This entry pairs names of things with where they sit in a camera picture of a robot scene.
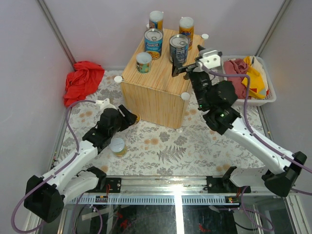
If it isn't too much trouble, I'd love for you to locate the fruit can silver bottom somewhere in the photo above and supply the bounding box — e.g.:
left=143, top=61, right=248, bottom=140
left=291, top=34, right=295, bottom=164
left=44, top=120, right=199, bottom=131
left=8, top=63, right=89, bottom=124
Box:
left=135, top=114, right=141, bottom=125

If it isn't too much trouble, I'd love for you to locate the dark blue soup can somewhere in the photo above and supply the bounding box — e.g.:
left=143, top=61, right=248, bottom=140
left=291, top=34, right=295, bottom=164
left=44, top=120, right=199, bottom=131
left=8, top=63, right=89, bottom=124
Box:
left=169, top=34, right=189, bottom=64

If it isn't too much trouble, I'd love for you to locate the tall yellow congee can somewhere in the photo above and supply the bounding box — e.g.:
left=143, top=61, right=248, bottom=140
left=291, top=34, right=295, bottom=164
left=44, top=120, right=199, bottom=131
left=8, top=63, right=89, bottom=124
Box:
left=179, top=17, right=194, bottom=50

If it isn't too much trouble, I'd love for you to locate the small green white-lid can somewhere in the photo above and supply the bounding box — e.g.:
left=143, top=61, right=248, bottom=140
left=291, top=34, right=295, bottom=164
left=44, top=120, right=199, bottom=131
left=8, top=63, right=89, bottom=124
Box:
left=136, top=52, right=152, bottom=74

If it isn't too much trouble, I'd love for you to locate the Progresso chicken noodle can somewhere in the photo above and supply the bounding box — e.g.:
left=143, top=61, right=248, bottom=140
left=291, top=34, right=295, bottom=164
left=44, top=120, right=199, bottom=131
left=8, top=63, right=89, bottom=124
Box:
left=144, top=28, right=163, bottom=60

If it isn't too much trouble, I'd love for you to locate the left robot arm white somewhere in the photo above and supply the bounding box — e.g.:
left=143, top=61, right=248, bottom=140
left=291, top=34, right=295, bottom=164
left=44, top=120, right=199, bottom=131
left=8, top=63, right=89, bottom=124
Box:
left=23, top=105, right=139, bottom=223

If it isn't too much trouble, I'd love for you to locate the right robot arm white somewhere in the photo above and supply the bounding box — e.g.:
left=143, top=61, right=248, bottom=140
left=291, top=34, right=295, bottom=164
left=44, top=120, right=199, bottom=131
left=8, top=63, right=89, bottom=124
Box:
left=170, top=45, right=310, bottom=197

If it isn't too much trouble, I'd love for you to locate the white corner connector back-right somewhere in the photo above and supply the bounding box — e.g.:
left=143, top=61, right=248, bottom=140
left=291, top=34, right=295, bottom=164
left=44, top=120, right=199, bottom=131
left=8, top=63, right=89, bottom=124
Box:
left=201, top=34, right=209, bottom=40

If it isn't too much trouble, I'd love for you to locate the white corner connector front-right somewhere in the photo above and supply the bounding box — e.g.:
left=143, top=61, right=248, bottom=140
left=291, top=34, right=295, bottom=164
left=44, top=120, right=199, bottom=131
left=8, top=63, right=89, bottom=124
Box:
left=180, top=92, right=191, bottom=100

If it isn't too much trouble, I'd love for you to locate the short yellow silver-top can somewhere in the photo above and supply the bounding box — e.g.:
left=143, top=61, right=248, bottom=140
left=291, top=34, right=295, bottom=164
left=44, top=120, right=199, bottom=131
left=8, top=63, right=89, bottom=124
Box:
left=109, top=138, right=127, bottom=157

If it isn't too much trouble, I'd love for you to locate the white corner connector front-left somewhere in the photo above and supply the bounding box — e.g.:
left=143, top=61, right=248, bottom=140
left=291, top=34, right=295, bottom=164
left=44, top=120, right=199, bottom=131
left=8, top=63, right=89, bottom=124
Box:
left=114, top=76, right=123, bottom=83

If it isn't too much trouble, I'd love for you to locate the pink cloth in basket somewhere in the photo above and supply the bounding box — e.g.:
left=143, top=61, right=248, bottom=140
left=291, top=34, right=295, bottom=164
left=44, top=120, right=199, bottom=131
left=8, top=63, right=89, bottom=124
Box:
left=223, top=58, right=249, bottom=99

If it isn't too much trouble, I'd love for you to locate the floral table mat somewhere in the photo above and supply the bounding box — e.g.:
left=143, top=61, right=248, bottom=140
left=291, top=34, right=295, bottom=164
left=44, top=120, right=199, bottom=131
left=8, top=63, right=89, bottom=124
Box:
left=52, top=71, right=263, bottom=176

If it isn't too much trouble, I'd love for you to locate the red crumpled cloth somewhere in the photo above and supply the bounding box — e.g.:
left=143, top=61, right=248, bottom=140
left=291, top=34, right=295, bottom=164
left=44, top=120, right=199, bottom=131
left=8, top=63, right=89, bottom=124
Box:
left=63, top=61, right=105, bottom=108

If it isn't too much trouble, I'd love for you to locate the white cloth in basket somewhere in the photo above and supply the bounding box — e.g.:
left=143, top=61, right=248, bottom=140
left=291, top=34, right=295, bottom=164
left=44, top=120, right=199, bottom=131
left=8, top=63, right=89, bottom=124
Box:
left=250, top=56, right=268, bottom=91

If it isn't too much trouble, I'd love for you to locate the yellow cloth in basket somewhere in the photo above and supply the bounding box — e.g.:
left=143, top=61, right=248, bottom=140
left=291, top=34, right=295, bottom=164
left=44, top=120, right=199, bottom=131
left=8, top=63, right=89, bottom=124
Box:
left=243, top=56, right=267, bottom=99

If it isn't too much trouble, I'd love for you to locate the white plastic basket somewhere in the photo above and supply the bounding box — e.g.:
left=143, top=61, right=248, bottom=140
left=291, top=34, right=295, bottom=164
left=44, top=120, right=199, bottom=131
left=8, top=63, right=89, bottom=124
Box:
left=221, top=55, right=276, bottom=106

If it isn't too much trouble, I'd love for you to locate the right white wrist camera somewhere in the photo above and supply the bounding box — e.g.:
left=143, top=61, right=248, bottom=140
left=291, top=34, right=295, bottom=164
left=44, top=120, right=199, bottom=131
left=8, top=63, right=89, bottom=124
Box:
left=196, top=49, right=222, bottom=72

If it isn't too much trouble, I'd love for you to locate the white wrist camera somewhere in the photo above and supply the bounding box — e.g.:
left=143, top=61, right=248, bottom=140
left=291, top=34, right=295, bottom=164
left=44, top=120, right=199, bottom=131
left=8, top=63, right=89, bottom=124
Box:
left=95, top=98, right=117, bottom=111
left=196, top=49, right=222, bottom=72

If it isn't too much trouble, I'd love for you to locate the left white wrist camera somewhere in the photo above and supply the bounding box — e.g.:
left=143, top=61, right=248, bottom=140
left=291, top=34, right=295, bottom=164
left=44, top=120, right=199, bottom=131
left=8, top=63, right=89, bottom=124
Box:
left=95, top=98, right=117, bottom=111

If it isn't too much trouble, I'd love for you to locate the aluminium mounting rail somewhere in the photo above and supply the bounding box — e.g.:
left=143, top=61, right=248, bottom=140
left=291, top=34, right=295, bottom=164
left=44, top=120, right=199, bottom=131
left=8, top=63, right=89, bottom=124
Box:
left=36, top=175, right=298, bottom=195

